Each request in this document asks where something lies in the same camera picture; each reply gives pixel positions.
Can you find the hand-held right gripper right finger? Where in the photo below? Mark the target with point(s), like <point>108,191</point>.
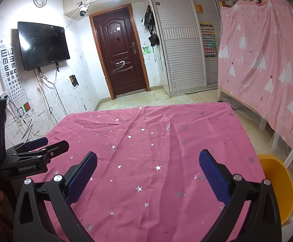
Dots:
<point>214,176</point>

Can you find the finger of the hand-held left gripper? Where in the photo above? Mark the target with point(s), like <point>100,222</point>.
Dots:
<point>53,151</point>
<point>37,142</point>

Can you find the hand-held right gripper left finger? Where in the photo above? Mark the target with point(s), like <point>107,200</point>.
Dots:
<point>82,176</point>

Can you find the yellow plastic basin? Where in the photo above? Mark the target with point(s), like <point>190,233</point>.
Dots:
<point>277,186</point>

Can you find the eye chart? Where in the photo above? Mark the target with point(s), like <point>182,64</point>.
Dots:
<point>10,75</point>

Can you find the pink star tablecloth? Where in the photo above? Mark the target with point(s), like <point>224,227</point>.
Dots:
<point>149,143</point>

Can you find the dark brown door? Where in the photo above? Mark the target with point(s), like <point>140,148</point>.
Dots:
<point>121,55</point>

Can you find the white louvered wardrobe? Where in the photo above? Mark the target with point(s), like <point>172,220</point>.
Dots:
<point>181,55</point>

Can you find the pink tree print curtain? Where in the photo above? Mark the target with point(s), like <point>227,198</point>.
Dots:
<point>262,55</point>

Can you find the colourful grid poster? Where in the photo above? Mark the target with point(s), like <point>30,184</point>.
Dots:
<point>208,42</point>

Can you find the small black hanging bag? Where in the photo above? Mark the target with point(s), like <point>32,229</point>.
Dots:
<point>153,40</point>

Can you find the large black hanging bag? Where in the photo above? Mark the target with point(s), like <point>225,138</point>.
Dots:
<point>149,17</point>

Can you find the orange sticker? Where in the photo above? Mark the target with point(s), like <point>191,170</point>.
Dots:
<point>199,8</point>

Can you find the open wall socket box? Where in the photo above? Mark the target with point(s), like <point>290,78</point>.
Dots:
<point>74,80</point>

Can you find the black wall television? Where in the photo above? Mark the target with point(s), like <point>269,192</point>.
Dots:
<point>43,45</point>

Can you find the white security camera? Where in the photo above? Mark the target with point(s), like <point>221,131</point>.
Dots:
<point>83,11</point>

